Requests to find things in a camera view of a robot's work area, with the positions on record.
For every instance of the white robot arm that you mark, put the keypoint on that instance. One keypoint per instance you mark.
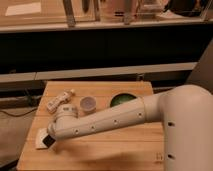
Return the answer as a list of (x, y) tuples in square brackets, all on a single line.
[(186, 113)]

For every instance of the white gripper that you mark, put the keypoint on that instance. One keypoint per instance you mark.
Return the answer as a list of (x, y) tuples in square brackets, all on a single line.
[(53, 133)]

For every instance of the white sponge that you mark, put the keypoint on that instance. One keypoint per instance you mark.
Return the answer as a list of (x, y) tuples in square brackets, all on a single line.
[(42, 138)]

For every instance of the green bowl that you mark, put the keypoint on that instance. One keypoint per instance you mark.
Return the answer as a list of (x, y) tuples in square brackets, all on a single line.
[(121, 98)]

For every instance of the black eraser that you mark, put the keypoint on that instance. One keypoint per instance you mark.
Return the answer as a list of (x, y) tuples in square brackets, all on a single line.
[(48, 141)]

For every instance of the white plastic bottle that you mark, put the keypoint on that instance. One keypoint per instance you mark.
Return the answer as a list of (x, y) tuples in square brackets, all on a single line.
[(61, 98)]

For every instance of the white paper sheet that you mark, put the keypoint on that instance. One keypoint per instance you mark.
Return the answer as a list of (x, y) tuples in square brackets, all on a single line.
[(23, 9)]

